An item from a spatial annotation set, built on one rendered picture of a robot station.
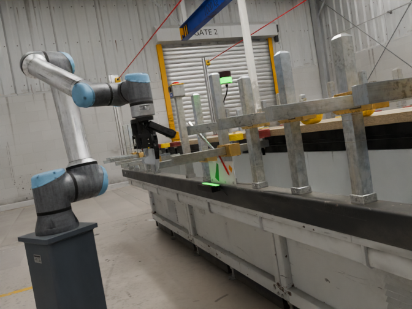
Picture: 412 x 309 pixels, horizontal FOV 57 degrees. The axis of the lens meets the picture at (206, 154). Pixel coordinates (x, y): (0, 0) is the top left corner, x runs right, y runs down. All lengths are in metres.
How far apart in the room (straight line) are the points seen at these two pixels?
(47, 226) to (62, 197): 0.14
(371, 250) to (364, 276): 0.43
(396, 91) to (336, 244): 0.62
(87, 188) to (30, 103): 7.39
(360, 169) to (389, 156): 0.24
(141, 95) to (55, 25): 8.19
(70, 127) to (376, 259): 1.43
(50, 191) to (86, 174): 0.19
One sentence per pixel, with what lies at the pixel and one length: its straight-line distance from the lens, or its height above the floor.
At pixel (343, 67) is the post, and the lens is 0.96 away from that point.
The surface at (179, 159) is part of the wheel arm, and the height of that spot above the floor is 0.84.
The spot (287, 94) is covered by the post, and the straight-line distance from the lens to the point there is 1.15.
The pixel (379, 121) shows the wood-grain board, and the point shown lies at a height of 0.88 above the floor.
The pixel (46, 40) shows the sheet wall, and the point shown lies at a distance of 9.45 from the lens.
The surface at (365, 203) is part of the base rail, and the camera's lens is 0.98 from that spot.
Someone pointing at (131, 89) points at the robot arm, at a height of 1.13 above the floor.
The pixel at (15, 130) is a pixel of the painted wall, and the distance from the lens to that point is 9.13.
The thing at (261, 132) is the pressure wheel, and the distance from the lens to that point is 1.61.
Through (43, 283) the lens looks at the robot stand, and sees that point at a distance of 1.87.
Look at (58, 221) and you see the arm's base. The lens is 1.80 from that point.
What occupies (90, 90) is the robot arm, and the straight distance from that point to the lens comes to 1.45.
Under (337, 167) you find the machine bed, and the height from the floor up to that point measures 0.75.
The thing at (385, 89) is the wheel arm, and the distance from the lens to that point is 0.61.
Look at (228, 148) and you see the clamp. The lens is 1.52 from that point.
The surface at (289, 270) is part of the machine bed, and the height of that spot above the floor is 0.24.
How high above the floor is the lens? 0.92
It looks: 3 degrees down
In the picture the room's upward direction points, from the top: 9 degrees counter-clockwise
